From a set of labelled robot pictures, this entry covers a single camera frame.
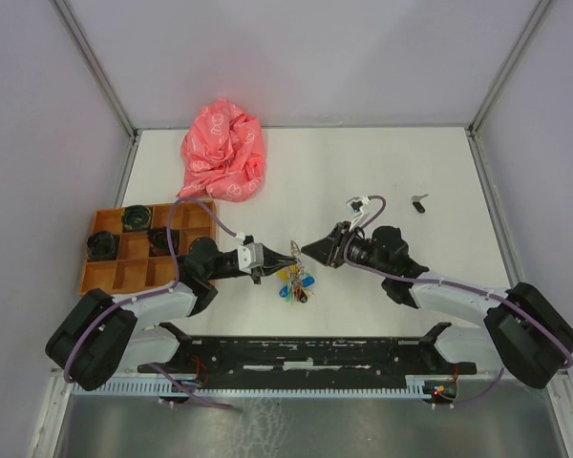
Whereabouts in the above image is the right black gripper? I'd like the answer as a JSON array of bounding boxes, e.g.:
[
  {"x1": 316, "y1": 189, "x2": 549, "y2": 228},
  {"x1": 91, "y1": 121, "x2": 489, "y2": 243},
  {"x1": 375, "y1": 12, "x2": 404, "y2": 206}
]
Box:
[{"x1": 300, "y1": 221, "x2": 390, "y2": 278}]

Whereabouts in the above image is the keyring bunch with colourful tags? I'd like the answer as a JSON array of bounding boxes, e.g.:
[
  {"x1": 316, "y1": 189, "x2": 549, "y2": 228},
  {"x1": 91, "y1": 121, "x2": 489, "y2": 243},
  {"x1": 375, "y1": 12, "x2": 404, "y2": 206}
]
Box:
[{"x1": 278, "y1": 240, "x2": 315, "y2": 303}]

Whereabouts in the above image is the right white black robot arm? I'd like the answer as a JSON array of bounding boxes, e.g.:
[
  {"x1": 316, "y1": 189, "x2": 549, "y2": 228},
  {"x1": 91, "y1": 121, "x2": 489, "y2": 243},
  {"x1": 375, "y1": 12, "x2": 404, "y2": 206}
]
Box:
[{"x1": 302, "y1": 222, "x2": 573, "y2": 388}]

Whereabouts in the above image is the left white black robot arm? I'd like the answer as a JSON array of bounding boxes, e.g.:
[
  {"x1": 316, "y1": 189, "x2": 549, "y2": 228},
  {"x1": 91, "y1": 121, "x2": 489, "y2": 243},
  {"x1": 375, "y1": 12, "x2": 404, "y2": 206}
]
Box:
[{"x1": 45, "y1": 237, "x2": 297, "y2": 391}]

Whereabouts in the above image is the key with black fob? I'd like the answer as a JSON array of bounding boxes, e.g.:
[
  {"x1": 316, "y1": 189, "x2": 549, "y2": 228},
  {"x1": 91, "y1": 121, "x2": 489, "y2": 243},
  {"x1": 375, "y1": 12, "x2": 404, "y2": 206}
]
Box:
[{"x1": 411, "y1": 194, "x2": 428, "y2": 214}]

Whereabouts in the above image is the black rosette middle tray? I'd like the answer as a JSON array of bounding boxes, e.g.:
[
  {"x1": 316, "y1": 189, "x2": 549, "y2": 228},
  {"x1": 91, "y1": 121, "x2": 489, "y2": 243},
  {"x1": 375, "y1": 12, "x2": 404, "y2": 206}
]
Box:
[{"x1": 146, "y1": 226, "x2": 180, "y2": 257}]

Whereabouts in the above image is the black rosette tray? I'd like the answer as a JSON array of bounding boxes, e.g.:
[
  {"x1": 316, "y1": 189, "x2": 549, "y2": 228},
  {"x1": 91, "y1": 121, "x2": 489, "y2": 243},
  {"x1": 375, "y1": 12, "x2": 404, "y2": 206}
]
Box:
[
  {"x1": 86, "y1": 231, "x2": 119, "y2": 261},
  {"x1": 120, "y1": 205, "x2": 152, "y2": 233},
  {"x1": 146, "y1": 226, "x2": 180, "y2": 257}
]

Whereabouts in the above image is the crumpled pink cloth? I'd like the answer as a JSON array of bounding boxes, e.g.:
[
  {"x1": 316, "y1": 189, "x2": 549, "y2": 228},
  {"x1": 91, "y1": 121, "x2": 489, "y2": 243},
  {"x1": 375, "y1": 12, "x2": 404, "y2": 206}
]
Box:
[{"x1": 178, "y1": 98, "x2": 266, "y2": 202}]

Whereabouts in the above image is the black rosette top tray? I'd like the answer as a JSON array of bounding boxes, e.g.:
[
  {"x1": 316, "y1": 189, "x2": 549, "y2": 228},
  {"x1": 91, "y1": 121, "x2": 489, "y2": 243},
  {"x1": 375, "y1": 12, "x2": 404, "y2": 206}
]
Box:
[{"x1": 120, "y1": 205, "x2": 152, "y2": 233}]

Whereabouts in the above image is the wooden compartment tray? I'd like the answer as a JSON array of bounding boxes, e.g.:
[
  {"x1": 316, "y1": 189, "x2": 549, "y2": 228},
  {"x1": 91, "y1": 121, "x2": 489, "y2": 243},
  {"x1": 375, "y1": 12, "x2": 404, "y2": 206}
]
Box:
[{"x1": 79, "y1": 202, "x2": 217, "y2": 295}]

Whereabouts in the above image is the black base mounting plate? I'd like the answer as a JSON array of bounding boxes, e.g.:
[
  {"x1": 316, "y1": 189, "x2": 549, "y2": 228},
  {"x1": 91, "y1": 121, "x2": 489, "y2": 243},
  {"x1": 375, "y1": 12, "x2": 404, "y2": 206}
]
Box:
[{"x1": 159, "y1": 336, "x2": 478, "y2": 390}]

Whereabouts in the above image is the black rosette left tray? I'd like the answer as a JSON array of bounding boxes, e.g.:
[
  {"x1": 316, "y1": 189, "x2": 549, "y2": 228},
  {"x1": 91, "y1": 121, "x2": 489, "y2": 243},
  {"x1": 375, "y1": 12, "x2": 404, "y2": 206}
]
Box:
[{"x1": 86, "y1": 231, "x2": 119, "y2": 261}]

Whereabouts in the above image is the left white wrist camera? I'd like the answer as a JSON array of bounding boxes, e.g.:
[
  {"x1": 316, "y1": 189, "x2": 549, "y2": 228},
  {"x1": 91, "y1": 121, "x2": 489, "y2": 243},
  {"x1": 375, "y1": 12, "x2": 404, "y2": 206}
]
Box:
[{"x1": 235, "y1": 232, "x2": 265, "y2": 277}]

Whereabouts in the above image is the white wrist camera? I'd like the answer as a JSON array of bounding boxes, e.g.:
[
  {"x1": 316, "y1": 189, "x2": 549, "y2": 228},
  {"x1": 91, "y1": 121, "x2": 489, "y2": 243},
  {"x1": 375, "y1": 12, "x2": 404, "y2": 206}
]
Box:
[
  {"x1": 235, "y1": 232, "x2": 265, "y2": 277},
  {"x1": 347, "y1": 196, "x2": 371, "y2": 231}
]

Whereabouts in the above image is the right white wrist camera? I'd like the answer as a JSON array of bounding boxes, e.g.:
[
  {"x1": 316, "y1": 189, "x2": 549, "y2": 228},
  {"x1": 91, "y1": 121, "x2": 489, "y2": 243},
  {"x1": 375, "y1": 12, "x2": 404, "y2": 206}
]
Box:
[{"x1": 347, "y1": 196, "x2": 371, "y2": 231}]

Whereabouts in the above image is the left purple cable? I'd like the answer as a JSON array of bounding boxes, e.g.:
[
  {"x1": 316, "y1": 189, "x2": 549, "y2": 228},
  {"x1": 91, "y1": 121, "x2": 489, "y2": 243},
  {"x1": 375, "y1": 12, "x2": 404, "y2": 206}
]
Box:
[{"x1": 64, "y1": 198, "x2": 249, "y2": 410}]

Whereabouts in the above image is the purple cable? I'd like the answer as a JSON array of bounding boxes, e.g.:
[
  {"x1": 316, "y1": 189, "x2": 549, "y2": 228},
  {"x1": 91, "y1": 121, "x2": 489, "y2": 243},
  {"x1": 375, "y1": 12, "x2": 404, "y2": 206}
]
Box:
[
  {"x1": 64, "y1": 198, "x2": 249, "y2": 410},
  {"x1": 343, "y1": 195, "x2": 573, "y2": 410}
]

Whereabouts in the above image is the white slotted cable duct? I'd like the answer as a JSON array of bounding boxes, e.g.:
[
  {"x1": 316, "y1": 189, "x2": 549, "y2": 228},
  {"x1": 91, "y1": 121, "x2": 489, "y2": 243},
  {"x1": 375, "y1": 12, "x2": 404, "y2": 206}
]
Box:
[{"x1": 70, "y1": 374, "x2": 435, "y2": 396}]

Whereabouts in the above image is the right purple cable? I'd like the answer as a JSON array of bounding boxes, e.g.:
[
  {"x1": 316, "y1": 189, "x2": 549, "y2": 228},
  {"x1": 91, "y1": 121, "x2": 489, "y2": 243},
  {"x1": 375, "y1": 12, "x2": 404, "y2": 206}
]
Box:
[{"x1": 343, "y1": 195, "x2": 573, "y2": 410}]

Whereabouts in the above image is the right aluminium frame post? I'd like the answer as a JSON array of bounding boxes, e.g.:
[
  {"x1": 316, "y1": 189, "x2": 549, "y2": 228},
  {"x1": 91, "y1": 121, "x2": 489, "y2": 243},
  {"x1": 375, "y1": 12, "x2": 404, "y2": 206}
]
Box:
[{"x1": 467, "y1": 0, "x2": 555, "y2": 133}]

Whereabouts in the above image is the aluminium frame post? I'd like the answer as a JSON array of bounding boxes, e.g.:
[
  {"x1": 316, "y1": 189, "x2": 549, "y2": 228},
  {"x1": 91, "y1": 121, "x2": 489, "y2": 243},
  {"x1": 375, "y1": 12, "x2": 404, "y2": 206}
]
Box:
[
  {"x1": 52, "y1": 0, "x2": 139, "y2": 139},
  {"x1": 467, "y1": 0, "x2": 555, "y2": 133}
]

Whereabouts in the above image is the left aluminium frame post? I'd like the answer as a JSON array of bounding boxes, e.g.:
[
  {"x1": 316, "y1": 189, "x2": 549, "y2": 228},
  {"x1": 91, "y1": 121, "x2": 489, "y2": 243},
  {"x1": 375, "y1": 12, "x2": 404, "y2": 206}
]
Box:
[{"x1": 52, "y1": 0, "x2": 139, "y2": 139}]

